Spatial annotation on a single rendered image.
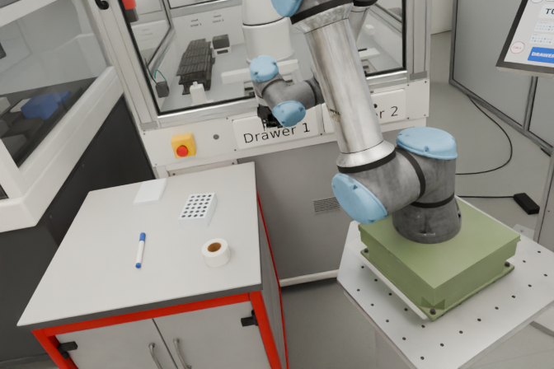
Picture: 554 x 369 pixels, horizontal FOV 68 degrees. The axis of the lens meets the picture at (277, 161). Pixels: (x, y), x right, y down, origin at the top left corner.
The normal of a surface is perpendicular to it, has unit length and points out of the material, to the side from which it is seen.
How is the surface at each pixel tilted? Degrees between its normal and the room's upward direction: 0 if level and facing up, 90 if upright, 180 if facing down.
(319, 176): 90
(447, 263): 1
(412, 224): 73
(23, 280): 90
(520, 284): 0
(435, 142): 7
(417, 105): 90
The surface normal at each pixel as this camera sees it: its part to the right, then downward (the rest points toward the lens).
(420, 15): 0.07, 0.51
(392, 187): 0.39, 0.08
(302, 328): -0.16, -0.84
